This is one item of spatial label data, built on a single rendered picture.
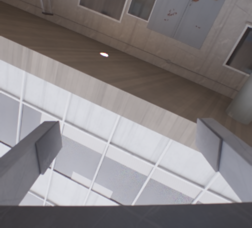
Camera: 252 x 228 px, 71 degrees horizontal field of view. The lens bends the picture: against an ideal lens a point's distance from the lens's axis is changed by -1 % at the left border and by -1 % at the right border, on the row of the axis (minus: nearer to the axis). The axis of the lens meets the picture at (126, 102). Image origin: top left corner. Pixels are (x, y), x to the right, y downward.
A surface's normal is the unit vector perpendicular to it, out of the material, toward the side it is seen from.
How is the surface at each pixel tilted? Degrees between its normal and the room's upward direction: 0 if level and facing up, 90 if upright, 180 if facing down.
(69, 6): 90
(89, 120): 90
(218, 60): 90
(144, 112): 90
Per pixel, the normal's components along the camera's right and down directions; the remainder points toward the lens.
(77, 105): -0.26, 0.36
